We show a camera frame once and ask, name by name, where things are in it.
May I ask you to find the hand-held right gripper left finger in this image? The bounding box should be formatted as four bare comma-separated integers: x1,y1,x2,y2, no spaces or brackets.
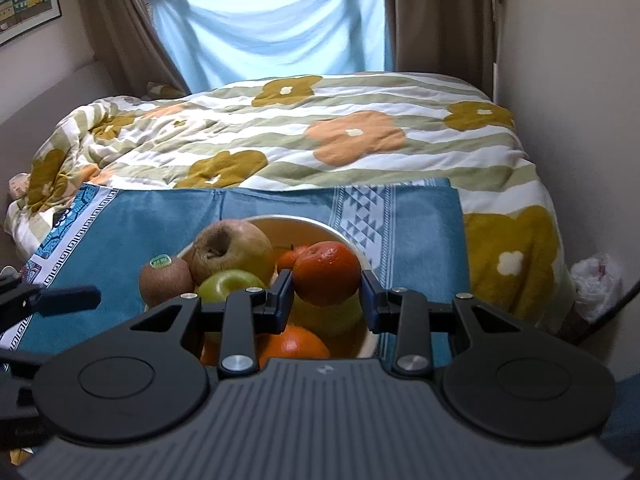
130,269,296,380

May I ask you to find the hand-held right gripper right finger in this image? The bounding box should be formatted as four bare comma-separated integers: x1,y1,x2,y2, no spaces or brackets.
360,269,521,377

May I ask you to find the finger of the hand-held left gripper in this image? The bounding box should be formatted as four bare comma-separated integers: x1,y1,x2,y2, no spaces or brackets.
30,285,102,317

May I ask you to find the small mandarin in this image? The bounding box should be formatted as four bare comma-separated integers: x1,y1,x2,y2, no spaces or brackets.
276,245,311,275

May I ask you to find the mandarin with stem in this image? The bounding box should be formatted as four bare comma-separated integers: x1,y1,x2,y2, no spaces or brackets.
292,241,362,307

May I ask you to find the large green apple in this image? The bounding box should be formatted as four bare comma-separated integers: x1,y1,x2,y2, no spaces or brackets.
286,290,365,338

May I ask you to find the medium orange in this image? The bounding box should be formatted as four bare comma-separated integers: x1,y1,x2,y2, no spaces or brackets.
255,325,332,361

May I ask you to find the white bowl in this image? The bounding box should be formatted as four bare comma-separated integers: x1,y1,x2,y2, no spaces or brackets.
144,215,378,361

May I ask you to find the brown kiwi with green sticker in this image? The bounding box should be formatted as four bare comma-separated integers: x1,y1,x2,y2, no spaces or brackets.
139,254,195,308

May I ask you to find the small green apple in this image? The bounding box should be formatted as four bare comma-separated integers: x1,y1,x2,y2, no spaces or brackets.
194,270,273,306

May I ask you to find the brownish wrinkled apple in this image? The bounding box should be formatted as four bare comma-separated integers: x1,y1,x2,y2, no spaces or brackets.
189,219,275,286

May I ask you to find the blue patterned cloth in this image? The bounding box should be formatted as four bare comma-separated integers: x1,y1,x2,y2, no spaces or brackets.
0,177,473,376

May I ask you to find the floral striped duvet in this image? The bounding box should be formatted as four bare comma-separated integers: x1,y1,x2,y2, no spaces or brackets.
5,71,576,333

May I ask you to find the white plastic bag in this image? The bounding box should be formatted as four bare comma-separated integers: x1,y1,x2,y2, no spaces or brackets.
570,254,623,323

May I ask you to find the floral pillow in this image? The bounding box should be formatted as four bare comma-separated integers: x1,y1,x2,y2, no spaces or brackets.
145,81,188,101

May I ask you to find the light blue sheet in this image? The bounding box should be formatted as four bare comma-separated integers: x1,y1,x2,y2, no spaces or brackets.
150,0,396,95

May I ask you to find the brown curtain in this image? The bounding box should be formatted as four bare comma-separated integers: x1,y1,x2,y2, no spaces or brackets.
52,0,193,98
377,0,501,103

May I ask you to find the black cable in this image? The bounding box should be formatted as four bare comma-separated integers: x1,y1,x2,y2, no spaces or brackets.
590,280,640,336

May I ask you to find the wall poster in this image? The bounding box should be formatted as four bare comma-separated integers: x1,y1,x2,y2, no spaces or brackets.
0,0,62,47

